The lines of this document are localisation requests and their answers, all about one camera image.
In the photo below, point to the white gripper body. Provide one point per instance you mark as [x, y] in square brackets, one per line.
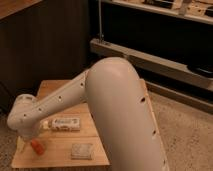
[28, 134]

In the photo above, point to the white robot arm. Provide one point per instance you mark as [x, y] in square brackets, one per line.
[121, 109]

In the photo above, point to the white sponge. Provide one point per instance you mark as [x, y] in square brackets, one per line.
[82, 151]

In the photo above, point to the white plastic bottle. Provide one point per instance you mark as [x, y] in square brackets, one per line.
[62, 124]

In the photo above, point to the wooden bench beam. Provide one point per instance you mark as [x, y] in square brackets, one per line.
[152, 63]

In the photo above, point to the metal pole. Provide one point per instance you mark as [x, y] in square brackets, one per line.
[101, 36]

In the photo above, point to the wall shelf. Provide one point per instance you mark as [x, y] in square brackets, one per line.
[194, 10]

